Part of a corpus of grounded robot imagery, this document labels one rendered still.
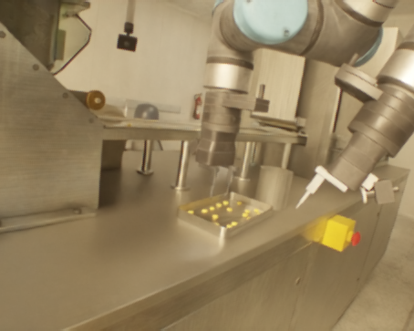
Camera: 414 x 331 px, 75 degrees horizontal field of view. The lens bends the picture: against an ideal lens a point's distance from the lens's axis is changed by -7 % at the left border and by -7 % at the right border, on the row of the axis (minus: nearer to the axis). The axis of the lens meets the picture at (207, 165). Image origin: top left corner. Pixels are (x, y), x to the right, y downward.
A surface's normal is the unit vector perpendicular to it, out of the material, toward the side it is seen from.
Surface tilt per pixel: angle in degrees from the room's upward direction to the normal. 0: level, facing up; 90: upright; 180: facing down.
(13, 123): 90
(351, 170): 83
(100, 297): 0
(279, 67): 90
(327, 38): 115
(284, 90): 90
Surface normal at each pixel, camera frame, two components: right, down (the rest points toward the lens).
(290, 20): 0.14, 0.22
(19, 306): 0.15, -0.97
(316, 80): -0.68, 0.05
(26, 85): 0.72, 0.24
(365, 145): -0.51, 0.17
